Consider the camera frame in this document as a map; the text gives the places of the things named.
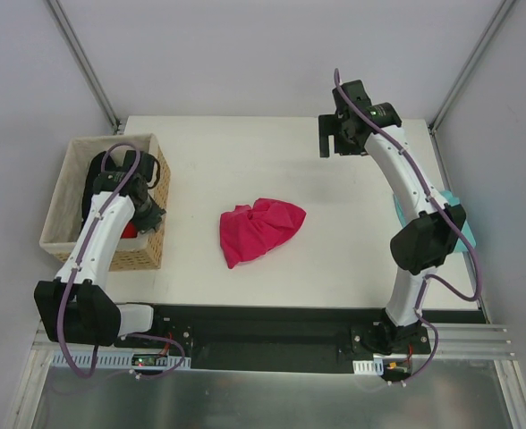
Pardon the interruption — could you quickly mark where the right rear aluminium post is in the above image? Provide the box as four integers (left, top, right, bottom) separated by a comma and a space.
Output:
428, 0, 519, 136

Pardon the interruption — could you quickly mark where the red t shirt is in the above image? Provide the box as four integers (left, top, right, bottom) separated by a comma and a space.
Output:
121, 221, 140, 240

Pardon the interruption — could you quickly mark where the left white cable duct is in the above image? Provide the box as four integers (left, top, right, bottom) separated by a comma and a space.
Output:
52, 351, 191, 371

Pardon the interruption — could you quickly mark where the left rear aluminium post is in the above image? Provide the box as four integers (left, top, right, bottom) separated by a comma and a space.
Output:
44, 0, 122, 134

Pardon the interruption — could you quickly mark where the aluminium rail frame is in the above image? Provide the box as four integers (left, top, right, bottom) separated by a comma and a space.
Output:
7, 310, 526, 428

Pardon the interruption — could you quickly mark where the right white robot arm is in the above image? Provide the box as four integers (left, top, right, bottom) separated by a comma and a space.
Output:
318, 80, 466, 353

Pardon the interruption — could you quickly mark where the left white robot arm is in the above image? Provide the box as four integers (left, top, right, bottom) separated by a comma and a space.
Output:
34, 144, 166, 348

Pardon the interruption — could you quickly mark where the pink t shirt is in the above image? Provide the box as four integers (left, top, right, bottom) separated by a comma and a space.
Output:
219, 198, 307, 269

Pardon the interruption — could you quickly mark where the wicker laundry basket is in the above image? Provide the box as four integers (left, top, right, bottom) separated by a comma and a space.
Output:
38, 132, 172, 271

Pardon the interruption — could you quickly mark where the right white cable duct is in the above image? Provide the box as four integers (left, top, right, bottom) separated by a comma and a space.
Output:
352, 358, 384, 376

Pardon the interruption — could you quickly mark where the folded teal t shirt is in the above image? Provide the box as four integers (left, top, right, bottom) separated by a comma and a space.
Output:
392, 189, 477, 255

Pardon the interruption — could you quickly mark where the aluminium post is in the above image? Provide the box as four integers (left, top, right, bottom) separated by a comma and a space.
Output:
428, 0, 519, 136
44, 0, 122, 134

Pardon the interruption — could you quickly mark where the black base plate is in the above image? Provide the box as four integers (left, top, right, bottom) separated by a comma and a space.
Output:
115, 305, 430, 374

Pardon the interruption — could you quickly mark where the black t shirt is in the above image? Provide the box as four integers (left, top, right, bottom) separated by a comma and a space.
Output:
81, 151, 106, 226

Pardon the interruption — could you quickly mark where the white cable duct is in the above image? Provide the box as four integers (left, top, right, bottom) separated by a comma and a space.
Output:
52, 351, 191, 371
352, 358, 384, 376

